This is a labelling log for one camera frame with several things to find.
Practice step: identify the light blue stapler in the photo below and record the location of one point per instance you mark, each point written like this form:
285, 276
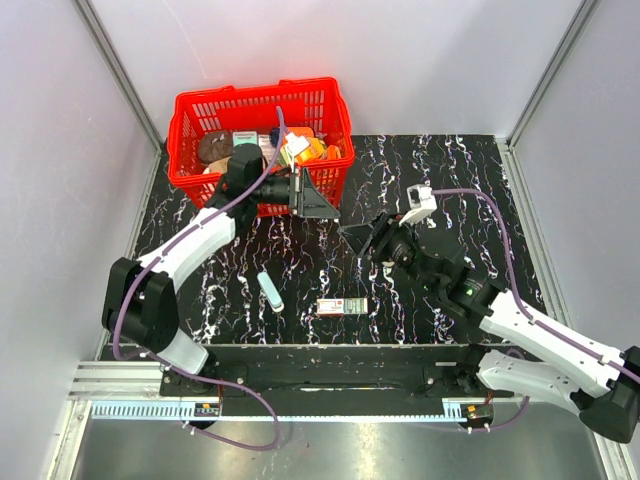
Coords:
270, 291

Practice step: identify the red white staple box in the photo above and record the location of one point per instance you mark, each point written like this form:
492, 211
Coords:
342, 306

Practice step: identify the teal white small box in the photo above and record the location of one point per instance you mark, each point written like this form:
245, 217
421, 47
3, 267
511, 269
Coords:
244, 137

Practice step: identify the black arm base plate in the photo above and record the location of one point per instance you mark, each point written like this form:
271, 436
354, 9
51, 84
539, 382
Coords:
423, 371

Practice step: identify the orange snack packet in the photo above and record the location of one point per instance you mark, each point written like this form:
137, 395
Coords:
332, 153

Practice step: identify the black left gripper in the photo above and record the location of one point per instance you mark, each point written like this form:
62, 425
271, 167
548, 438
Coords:
311, 203

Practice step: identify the yellow green striped box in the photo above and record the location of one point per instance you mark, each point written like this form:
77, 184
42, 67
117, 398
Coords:
315, 152

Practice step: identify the orange bottle blue cap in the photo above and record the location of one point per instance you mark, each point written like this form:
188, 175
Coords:
298, 131

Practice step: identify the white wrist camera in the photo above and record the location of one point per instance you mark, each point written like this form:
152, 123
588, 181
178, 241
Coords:
422, 204
293, 148

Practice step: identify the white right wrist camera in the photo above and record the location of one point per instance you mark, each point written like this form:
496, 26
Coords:
422, 204

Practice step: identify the brown round cookie pack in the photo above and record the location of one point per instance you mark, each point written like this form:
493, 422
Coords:
215, 146

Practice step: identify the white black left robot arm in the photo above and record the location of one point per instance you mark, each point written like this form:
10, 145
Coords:
141, 302

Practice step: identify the red plastic shopping basket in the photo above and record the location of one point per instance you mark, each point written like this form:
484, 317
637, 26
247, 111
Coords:
316, 103

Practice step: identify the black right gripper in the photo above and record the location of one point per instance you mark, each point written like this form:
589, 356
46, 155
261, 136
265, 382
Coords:
379, 236

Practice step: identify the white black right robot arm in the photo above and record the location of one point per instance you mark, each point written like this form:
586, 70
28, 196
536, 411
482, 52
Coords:
596, 382

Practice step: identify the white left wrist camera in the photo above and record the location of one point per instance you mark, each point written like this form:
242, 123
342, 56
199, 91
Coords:
293, 148

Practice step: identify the brown cardboard box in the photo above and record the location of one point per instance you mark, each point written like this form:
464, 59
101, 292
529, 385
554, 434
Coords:
217, 167

